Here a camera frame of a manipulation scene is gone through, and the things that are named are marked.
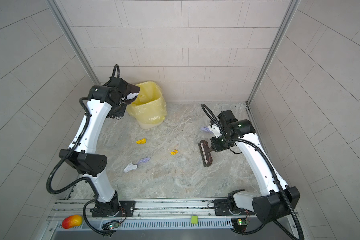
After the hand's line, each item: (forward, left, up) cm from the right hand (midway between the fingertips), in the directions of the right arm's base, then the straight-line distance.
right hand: (213, 146), depth 73 cm
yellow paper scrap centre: (+7, +21, -17) cm, 28 cm away
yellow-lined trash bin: (+24, +33, +4) cm, 41 cm away
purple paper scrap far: (+22, -2, -16) cm, 27 cm away
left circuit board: (-27, +49, -16) cm, 58 cm away
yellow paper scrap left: (+16, +41, -16) cm, 46 cm away
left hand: (+19, +47, +11) cm, 51 cm away
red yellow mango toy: (-24, +66, -14) cm, 72 cm away
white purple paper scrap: (-1, +44, -16) cm, 47 cm away
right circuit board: (-29, -11, -20) cm, 37 cm away
